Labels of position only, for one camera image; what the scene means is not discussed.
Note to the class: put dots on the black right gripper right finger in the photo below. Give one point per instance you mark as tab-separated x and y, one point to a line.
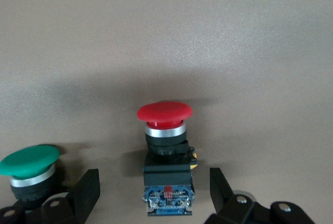
223	200

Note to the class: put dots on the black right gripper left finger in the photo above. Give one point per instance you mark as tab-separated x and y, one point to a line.
86	192

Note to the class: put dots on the red mushroom push button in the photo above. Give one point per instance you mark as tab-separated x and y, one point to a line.
165	174

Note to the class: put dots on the green mushroom push button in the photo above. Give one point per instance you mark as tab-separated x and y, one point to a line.
28	161

